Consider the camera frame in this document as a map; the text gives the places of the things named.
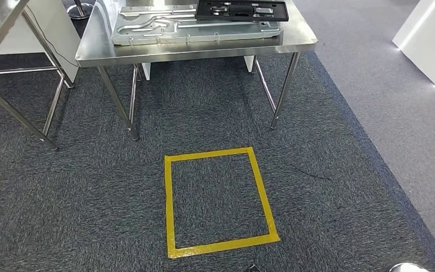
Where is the white board panel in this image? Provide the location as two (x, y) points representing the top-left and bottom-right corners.
(0, 0), (82, 84)

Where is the thin black power cable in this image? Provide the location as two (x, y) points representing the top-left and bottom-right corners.
(26, 5), (79, 69)

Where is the white lit display plinth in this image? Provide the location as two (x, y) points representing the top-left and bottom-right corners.
(391, 0), (435, 100)

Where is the thin black wire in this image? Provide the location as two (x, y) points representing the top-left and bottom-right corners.
(291, 165), (331, 181)

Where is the stainless steel table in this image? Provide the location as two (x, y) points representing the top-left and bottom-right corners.
(0, 0), (76, 152)

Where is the black plastic license plate bracket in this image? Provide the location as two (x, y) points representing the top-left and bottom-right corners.
(195, 0), (289, 22)

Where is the stamped silver metal panel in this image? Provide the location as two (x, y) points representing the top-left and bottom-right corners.
(111, 4), (282, 46)

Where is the stainless steel workbench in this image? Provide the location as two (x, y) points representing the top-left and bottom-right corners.
(75, 0), (319, 142)

